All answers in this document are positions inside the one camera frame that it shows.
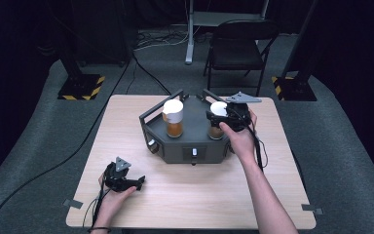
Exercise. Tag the grey metal desk frame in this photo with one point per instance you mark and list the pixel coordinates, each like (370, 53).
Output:
(189, 39)

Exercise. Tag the black folding chair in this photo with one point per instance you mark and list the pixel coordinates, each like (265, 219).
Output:
(237, 48)

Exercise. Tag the black angular tray rack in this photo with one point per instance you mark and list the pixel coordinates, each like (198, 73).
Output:
(191, 130)

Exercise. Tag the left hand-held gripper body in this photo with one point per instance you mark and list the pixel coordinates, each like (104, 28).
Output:
(118, 180)

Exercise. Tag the person's right hand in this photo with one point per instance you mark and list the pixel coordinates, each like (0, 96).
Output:
(242, 143)

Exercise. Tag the white-lidded jar of tan spice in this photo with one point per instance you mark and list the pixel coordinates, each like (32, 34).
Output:
(218, 109)

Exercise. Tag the grey tape marker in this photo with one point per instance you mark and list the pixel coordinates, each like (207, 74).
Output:
(312, 209)
(73, 204)

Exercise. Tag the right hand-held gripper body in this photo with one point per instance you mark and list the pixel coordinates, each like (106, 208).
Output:
(238, 117)

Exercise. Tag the person's left hand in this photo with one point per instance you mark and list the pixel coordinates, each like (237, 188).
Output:
(110, 206)

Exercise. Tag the white-lidded jar of orange spice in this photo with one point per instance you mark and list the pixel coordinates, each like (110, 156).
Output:
(173, 113)

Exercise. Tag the black stand with striped base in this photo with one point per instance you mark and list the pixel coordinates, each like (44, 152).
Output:
(293, 87)
(81, 86)

